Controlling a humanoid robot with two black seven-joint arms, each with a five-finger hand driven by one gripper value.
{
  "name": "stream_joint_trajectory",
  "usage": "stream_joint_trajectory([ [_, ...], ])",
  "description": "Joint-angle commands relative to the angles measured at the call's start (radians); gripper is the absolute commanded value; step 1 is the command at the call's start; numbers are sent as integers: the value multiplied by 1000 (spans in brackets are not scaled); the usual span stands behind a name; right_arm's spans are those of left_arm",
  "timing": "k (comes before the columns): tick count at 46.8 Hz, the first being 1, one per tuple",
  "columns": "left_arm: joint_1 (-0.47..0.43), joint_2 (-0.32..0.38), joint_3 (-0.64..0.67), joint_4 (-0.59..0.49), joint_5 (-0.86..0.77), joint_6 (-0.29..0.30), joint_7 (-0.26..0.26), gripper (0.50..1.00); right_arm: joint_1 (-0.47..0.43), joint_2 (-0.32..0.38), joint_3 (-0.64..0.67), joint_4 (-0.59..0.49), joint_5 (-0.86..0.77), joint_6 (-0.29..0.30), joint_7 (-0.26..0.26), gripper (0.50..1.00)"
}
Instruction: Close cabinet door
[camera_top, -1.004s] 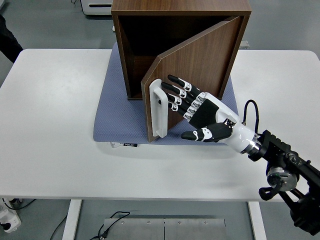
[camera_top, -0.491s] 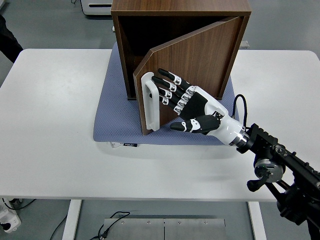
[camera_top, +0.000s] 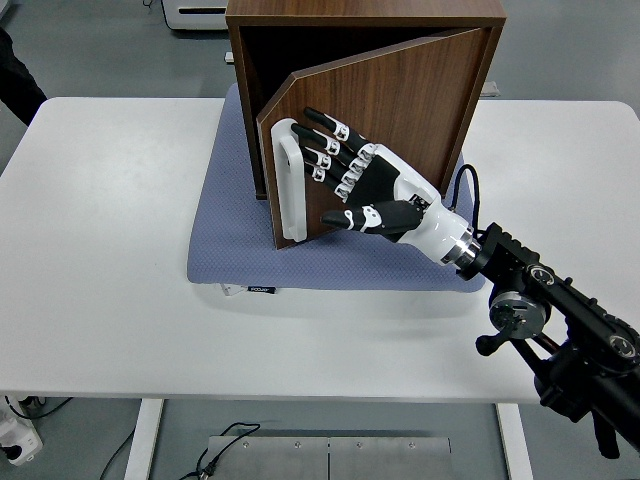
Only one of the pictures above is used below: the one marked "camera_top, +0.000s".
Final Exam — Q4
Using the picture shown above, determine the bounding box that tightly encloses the white door handle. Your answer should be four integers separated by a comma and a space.
269, 118, 308, 244

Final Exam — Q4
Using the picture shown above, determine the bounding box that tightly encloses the brown wooden cabinet body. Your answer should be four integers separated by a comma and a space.
224, 0, 506, 202

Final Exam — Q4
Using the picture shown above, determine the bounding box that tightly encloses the person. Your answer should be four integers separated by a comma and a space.
0, 27, 48, 126

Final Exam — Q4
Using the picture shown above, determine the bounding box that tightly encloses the blue textured mat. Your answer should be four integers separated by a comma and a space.
185, 82, 488, 294

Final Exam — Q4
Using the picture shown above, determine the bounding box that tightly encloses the grey metal plate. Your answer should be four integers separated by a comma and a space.
207, 435, 330, 480
328, 437, 452, 480

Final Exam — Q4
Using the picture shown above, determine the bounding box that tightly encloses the white power strip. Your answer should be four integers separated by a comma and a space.
0, 417, 44, 468

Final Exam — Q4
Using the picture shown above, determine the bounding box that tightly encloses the black power strip cable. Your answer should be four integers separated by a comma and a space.
4, 395, 74, 422

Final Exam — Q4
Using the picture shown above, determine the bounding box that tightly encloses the black cable with plug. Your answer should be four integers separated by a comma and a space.
179, 422, 262, 480

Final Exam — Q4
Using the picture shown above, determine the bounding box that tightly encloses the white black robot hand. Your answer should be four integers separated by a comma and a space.
290, 106, 474, 266

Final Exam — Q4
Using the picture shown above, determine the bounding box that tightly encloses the white floor appliance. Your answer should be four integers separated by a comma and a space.
160, 0, 229, 34

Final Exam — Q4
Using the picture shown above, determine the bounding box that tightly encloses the white table leg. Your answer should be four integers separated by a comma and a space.
123, 399, 165, 480
496, 402, 534, 480

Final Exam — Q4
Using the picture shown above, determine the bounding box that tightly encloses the brown wooden cabinet door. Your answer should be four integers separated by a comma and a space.
255, 27, 493, 251

